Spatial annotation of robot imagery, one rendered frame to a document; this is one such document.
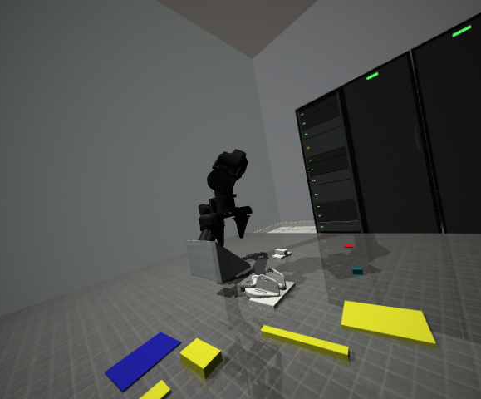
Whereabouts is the yellow long bar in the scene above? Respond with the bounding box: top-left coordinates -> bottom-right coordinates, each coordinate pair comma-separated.
261,326 -> 350,362

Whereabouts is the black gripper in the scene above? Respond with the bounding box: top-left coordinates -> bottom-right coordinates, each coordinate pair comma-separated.
199,191 -> 252,247

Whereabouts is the blue flat rectangular plate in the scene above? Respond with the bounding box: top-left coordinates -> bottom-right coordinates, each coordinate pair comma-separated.
105,332 -> 182,392

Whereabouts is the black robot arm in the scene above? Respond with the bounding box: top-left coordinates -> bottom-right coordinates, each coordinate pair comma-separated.
198,150 -> 248,241

